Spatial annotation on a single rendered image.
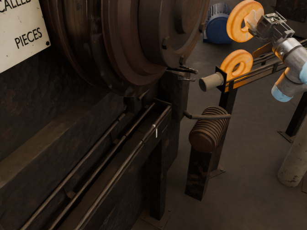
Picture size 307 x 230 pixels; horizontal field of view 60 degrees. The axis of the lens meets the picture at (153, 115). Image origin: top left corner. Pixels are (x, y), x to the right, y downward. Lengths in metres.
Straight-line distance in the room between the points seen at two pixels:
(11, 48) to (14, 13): 0.06
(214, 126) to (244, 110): 0.99
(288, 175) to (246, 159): 0.27
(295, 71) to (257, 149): 0.98
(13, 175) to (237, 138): 1.54
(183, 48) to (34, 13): 0.33
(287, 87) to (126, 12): 0.67
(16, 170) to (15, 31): 0.27
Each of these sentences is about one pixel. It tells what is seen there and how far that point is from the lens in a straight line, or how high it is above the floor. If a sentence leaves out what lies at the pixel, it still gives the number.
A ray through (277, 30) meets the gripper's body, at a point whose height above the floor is 0.94.
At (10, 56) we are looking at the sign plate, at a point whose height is 1.08.
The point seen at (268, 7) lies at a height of 0.25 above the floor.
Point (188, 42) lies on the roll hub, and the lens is 0.69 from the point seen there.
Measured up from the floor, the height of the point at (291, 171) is 0.13.
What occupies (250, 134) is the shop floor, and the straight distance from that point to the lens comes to 1.96.
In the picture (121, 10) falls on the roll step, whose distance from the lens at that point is 0.50.
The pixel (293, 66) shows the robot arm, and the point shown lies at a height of 0.87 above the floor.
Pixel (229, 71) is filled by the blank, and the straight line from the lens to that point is 1.19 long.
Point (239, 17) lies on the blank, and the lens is 1.10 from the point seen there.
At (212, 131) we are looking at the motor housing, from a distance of 1.15.
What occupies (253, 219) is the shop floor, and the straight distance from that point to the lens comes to 1.57.
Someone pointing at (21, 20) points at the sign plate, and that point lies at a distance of 0.56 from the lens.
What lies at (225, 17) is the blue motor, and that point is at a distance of 2.82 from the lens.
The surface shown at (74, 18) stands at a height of 1.14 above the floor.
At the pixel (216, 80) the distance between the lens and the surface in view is 1.16.
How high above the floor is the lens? 1.32
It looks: 41 degrees down
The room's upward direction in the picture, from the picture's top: straight up
